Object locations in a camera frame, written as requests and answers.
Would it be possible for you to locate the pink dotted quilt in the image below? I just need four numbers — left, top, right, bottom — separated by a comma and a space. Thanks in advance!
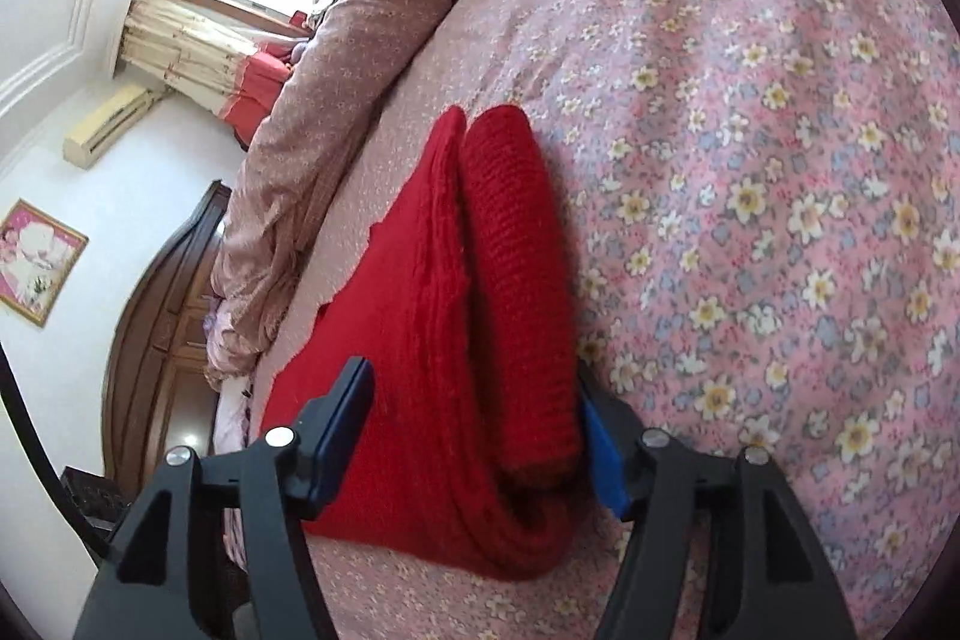
204, 0, 586, 386

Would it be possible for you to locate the cream and red curtain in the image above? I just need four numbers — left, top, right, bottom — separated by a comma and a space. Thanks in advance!
120, 0, 308, 124

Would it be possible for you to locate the purple and white pillow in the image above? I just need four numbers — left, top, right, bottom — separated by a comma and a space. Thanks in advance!
202, 302, 263, 521

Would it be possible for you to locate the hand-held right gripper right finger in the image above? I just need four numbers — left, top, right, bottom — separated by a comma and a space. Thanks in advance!
577, 362, 860, 640

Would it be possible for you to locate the dark wooden headboard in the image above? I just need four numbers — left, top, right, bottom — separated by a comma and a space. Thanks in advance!
101, 181, 233, 483

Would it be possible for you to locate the framed pink picture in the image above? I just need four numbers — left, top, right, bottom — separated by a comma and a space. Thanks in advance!
0, 199, 89, 327

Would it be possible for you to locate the red knit cardigan sweater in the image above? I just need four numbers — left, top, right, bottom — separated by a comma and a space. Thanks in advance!
259, 104, 582, 582

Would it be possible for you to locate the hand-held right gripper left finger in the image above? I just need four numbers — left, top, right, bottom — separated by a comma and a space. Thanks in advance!
71, 356, 376, 640

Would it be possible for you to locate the pink floral bed sheet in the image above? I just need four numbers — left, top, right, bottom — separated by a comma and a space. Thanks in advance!
214, 0, 960, 640

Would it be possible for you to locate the cream air conditioner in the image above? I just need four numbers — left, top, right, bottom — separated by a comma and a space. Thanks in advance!
62, 83, 162, 167

